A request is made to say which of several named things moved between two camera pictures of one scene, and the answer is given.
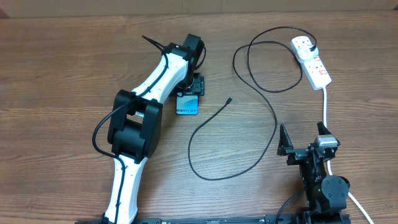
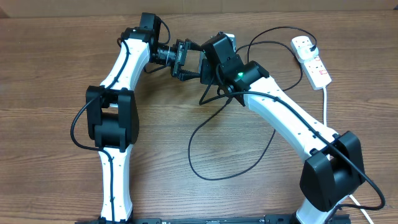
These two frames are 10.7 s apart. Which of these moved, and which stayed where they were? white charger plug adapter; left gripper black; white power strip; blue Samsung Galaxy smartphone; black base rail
Moved: left gripper black; blue Samsung Galaxy smartphone
Stayed: white power strip; white charger plug adapter; black base rail
